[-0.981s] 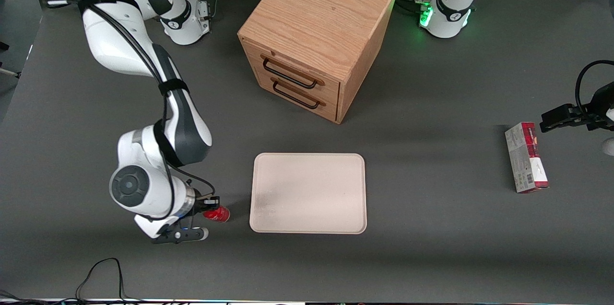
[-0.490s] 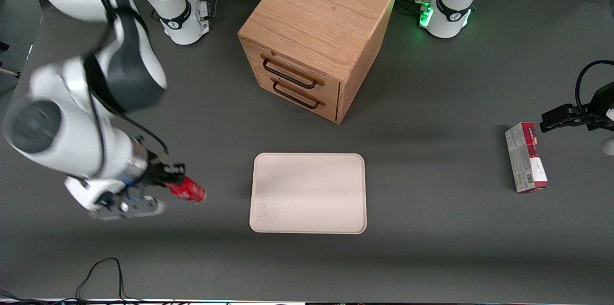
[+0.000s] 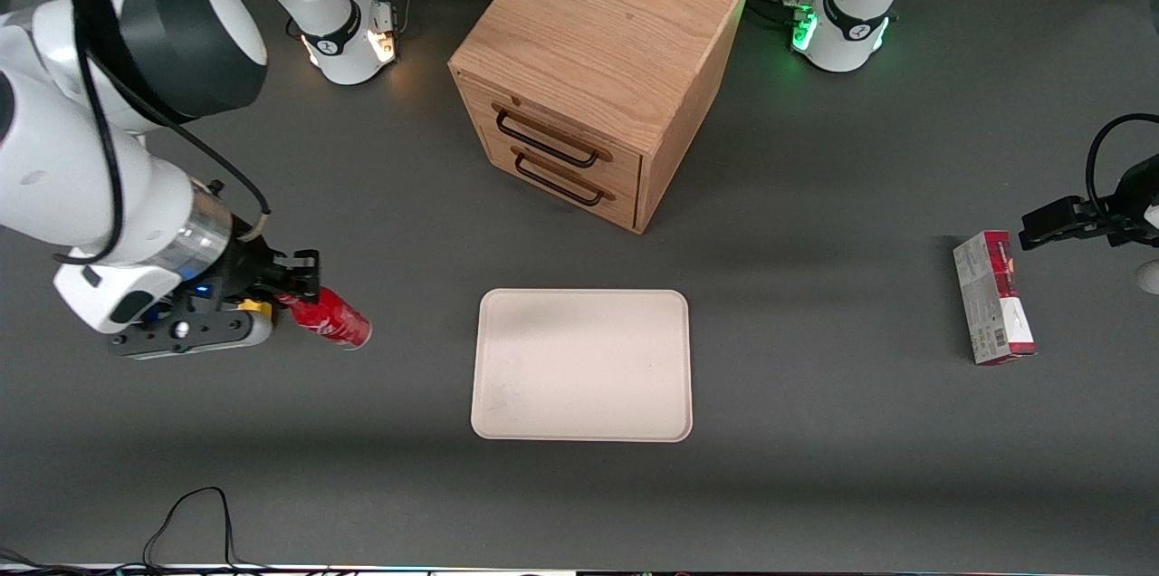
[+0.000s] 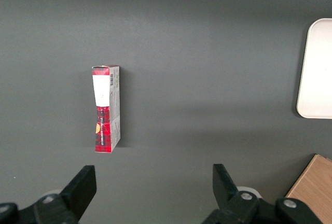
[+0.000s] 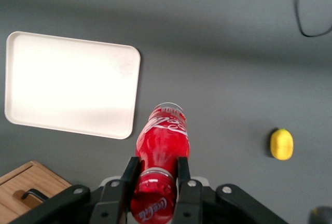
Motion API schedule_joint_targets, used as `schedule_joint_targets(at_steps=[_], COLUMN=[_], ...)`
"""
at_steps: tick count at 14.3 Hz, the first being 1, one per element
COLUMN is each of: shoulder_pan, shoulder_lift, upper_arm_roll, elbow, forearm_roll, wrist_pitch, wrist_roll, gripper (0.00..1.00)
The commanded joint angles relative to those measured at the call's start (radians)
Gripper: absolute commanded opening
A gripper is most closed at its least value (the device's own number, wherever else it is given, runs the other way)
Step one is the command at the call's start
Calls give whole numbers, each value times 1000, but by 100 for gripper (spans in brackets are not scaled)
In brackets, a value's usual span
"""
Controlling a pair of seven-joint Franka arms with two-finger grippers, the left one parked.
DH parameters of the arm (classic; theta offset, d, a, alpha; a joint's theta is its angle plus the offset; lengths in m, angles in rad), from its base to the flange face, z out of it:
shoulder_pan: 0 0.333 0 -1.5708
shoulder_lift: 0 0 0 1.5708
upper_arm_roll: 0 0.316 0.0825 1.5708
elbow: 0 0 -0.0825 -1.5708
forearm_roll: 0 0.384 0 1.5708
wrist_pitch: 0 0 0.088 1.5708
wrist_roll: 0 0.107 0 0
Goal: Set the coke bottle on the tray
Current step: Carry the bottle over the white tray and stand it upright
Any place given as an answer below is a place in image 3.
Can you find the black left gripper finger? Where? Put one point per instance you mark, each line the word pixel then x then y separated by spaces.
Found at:
pixel 1055 223

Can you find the red coke bottle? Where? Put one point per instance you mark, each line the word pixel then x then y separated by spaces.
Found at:
pixel 335 322

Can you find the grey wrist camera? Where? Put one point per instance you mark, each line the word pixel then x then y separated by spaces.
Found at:
pixel 1150 277
pixel 181 333

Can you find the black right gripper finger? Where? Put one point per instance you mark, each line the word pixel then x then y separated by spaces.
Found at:
pixel 297 264
pixel 303 291

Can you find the wooden two-drawer cabinet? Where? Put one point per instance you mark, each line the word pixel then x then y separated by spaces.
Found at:
pixel 607 24

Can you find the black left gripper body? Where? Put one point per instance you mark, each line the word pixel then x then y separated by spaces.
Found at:
pixel 1134 201

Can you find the white rectangular tray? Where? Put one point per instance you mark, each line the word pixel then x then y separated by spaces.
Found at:
pixel 584 368

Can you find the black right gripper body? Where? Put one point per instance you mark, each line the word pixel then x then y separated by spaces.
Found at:
pixel 243 265

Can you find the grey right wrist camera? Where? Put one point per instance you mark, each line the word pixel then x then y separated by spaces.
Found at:
pixel 181 333

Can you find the red plaid carton box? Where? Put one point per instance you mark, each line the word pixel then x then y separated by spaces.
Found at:
pixel 987 304

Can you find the yellow lemon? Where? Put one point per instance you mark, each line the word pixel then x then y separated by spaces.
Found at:
pixel 255 308

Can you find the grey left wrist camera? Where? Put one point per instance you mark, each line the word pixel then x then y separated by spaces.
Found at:
pixel 1150 277

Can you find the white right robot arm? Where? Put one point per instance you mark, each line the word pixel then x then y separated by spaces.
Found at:
pixel 63 168

